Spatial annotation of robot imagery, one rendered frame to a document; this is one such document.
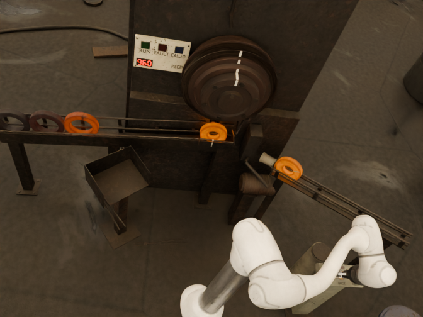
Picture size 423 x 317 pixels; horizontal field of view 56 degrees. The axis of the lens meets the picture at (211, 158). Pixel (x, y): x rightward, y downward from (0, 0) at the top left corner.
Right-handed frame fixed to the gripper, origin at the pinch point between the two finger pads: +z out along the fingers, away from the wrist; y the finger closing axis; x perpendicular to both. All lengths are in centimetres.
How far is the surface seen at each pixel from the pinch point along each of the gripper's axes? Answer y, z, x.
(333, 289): -7.2, 18.1, 6.9
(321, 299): -8.4, 34.1, 12.8
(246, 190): 36, 38, -47
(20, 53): 208, 135, -169
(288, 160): 20, 12, -59
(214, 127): 61, 15, -75
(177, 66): 86, -9, -95
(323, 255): -3.8, 21.6, -10.5
